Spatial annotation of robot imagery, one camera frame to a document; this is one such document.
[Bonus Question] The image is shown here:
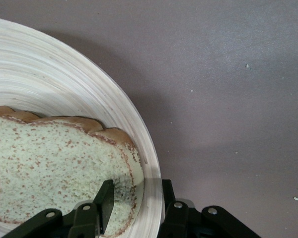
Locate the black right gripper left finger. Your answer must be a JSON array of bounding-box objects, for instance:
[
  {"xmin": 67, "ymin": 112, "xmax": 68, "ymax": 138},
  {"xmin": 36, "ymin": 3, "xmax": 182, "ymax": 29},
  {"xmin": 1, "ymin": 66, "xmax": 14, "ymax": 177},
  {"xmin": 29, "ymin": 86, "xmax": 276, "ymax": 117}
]
[{"xmin": 1, "ymin": 179, "xmax": 115, "ymax": 238}]

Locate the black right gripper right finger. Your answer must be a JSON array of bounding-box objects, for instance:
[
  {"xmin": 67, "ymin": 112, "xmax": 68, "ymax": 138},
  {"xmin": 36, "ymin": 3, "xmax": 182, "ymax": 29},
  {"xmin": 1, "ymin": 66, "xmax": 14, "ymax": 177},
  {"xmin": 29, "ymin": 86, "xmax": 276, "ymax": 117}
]
[{"xmin": 158, "ymin": 179, "xmax": 263, "ymax": 238}]

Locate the slice of toast bread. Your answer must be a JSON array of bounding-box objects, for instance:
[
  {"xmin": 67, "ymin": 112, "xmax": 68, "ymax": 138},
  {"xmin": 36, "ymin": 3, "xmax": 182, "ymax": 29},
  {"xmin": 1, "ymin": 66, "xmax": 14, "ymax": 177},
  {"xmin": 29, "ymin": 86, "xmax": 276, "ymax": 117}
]
[{"xmin": 0, "ymin": 105, "xmax": 144, "ymax": 237}]

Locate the round light wooden plate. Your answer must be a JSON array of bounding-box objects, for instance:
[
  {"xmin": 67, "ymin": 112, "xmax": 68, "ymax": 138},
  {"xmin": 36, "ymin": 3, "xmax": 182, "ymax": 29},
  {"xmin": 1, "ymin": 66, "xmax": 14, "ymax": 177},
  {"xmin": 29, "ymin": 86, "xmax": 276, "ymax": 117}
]
[{"xmin": 0, "ymin": 16, "xmax": 163, "ymax": 238}]

